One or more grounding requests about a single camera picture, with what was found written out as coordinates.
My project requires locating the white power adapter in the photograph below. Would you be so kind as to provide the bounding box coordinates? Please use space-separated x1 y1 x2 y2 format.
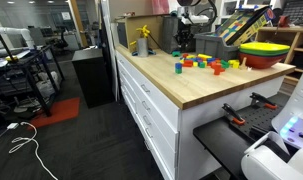
6 122 21 131

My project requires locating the wooden shelf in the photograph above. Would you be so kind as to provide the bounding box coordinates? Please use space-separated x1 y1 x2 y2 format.
255 25 303 98

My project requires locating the red plastic bowl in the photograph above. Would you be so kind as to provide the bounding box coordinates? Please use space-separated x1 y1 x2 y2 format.
238 52 287 70

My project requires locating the black pegboard plate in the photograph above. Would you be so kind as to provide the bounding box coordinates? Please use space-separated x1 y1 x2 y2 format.
235 96 294 143

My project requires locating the long yellow wooden block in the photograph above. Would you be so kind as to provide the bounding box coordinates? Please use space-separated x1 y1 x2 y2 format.
197 53 213 61

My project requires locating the white drawer cabinet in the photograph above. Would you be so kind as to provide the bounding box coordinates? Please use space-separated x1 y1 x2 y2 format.
114 49 287 180

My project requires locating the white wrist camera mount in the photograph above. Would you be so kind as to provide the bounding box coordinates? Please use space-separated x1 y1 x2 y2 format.
180 7 211 25

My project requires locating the black cabinet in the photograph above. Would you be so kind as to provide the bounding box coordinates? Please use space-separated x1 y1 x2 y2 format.
71 48 116 109

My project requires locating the yellow plastic bowl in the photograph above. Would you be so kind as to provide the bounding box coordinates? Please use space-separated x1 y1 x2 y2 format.
239 41 291 53

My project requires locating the blue clamp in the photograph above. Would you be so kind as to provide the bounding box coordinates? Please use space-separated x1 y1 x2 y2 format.
130 48 157 57

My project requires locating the natural wooden peg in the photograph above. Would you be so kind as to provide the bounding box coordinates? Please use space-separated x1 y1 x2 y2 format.
239 56 249 71

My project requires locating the long red wooden block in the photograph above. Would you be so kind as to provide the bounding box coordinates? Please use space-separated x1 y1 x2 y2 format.
210 62 226 73

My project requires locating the grey fabric bin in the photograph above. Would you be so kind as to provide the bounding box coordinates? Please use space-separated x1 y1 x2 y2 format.
162 15 196 55

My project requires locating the wooden pillar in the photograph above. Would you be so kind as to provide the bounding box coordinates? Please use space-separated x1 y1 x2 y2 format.
66 0 89 49

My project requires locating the brown cardboard box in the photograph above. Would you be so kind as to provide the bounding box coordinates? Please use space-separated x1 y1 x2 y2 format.
116 13 167 53

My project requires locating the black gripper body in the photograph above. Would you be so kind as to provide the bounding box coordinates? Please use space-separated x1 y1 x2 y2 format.
179 23 194 40

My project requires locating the metal cup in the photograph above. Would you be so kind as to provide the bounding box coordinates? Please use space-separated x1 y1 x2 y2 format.
136 37 149 58

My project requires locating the green plastic bowl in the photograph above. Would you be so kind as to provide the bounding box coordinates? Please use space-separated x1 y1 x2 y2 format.
240 48 291 58

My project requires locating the white cable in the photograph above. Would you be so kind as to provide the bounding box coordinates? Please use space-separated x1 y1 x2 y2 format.
0 121 59 180

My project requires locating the silver drawer handle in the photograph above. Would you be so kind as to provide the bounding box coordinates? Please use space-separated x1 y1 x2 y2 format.
142 114 153 127
141 100 152 112
140 83 152 95
144 127 154 140

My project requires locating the dark robot base platform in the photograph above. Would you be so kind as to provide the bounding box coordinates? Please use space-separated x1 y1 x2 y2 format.
192 92 294 180

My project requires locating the long green wooden block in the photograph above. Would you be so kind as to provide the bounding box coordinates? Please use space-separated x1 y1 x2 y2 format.
220 59 231 70

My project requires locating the black orange clamp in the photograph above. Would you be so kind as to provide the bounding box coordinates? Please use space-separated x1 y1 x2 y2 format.
249 92 279 111
221 102 247 127

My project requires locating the black metal frame table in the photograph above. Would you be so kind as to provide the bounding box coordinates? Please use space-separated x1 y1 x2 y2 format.
0 19 66 118

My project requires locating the pink plastic sheet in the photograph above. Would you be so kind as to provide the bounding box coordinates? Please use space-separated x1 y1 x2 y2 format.
151 0 171 16

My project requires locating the wooden blocks cardboard box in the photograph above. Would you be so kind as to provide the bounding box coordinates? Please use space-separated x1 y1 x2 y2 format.
216 4 276 47

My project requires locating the red floor mat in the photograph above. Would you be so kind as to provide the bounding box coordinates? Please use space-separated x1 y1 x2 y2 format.
26 97 81 130

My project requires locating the grey plastic bin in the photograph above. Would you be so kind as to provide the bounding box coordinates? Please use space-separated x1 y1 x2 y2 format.
194 31 241 62

